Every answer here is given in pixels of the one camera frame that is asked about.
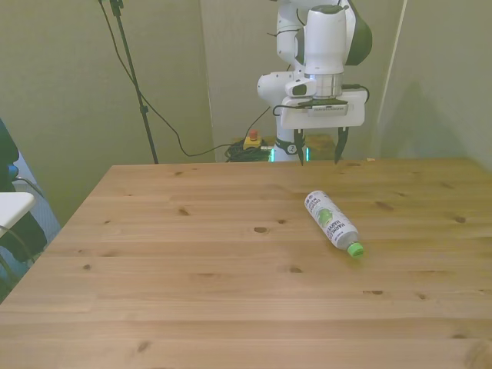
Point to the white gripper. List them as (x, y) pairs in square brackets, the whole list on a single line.
[(292, 121)]

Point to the coconut water bottle green cap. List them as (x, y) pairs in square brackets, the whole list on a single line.
[(333, 224)]

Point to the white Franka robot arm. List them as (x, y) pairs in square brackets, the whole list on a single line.
[(324, 42)]

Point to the yellow emergency stop button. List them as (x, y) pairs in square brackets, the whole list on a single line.
[(252, 140)]

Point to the white side table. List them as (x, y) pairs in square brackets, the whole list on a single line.
[(13, 207)]

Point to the black camera stand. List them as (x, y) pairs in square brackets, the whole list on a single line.
[(132, 73)]

